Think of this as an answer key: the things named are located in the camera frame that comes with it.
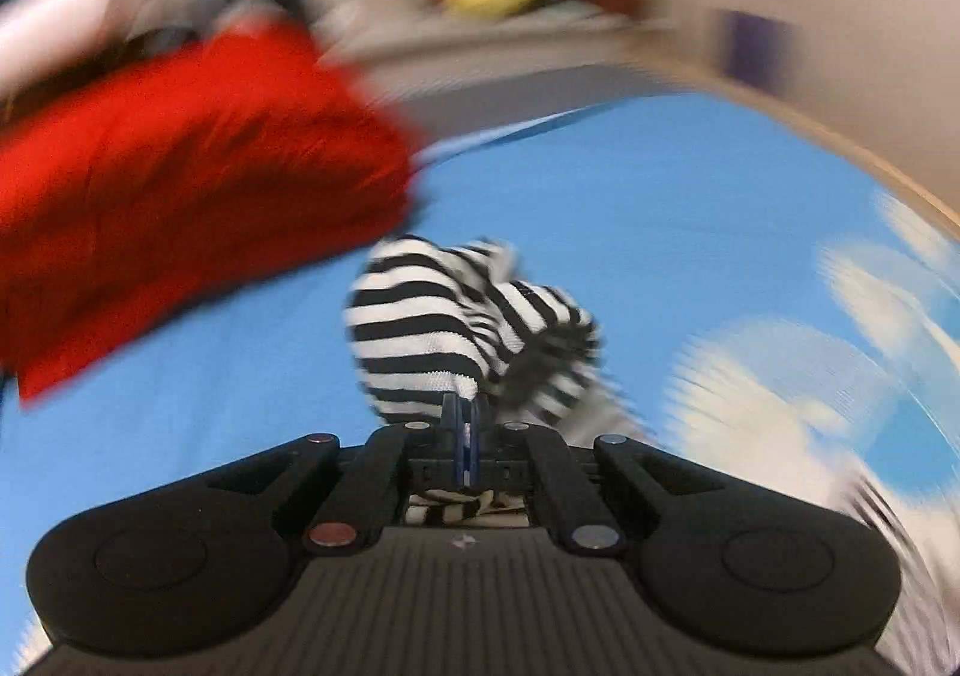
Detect white cloth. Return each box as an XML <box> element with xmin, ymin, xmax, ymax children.
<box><xmin>0</xmin><ymin>0</ymin><xmax>147</xmax><ymax>103</ymax></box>

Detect wooden bed frame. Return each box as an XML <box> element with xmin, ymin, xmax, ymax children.
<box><xmin>626</xmin><ymin>38</ymin><xmax>960</xmax><ymax>231</ymax></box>

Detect purple box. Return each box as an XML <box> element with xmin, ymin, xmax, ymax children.
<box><xmin>721</xmin><ymin>11</ymin><xmax>790</xmax><ymax>84</ymax></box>

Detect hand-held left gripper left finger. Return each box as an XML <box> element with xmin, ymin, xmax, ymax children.
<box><xmin>206</xmin><ymin>394</ymin><xmax>464</xmax><ymax>554</ymax></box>

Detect blue white printed bedsheet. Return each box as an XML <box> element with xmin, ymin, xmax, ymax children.
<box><xmin>0</xmin><ymin>94</ymin><xmax>960</xmax><ymax>676</ymax></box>

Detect black white striped garment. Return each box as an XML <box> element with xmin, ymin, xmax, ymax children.
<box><xmin>345</xmin><ymin>235</ymin><xmax>955</xmax><ymax>676</ymax></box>

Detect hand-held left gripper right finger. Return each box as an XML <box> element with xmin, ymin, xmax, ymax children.
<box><xmin>471</xmin><ymin>394</ymin><xmax>722</xmax><ymax>556</ymax></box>

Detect red cloth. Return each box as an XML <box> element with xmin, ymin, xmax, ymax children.
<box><xmin>0</xmin><ymin>19</ymin><xmax>432</xmax><ymax>407</ymax></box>

